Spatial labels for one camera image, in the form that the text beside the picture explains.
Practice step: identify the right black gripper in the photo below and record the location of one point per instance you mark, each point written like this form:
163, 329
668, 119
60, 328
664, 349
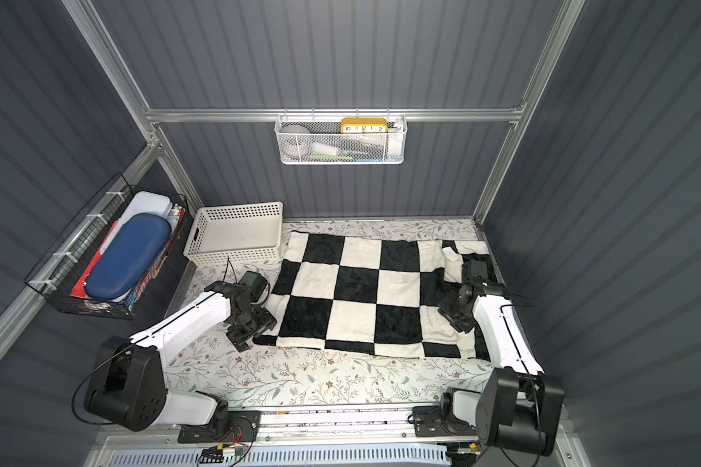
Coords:
455, 313

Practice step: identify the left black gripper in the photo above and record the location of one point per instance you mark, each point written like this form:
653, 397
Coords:
248, 328

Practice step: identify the black white checkered pillowcase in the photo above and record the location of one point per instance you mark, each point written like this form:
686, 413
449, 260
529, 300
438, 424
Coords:
373, 297

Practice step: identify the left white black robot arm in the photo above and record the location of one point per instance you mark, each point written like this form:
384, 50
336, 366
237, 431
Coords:
128, 386

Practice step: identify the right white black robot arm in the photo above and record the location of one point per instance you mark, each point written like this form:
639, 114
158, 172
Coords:
520, 406

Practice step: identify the white tape roll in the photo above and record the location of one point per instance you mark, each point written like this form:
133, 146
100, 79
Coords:
295, 142

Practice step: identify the white perforated plastic basket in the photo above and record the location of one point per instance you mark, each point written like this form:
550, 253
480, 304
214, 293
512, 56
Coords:
243, 233

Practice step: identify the blue oval case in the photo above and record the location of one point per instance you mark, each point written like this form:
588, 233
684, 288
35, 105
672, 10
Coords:
130, 254

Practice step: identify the white plastic box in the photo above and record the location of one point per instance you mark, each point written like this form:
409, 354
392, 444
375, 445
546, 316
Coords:
142, 203

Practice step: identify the red flat folder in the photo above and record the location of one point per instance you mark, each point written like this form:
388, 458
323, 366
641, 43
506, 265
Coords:
78, 290

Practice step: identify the yellow clock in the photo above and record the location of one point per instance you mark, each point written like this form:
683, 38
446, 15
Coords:
358, 125

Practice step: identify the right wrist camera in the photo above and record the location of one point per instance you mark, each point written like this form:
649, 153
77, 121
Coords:
475, 270

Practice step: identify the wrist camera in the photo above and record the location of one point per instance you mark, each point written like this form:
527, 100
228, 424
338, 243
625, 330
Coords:
475, 270
256, 285

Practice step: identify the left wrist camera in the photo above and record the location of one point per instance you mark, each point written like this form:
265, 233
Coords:
256, 285

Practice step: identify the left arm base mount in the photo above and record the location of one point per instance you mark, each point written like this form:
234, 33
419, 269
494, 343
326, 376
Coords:
239, 427

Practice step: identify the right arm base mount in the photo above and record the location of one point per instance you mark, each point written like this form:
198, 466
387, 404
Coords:
444, 421

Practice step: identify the black wire side basket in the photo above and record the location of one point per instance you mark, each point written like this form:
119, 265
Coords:
55, 274

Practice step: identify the white wire wall basket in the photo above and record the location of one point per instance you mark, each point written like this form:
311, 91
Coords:
330, 147

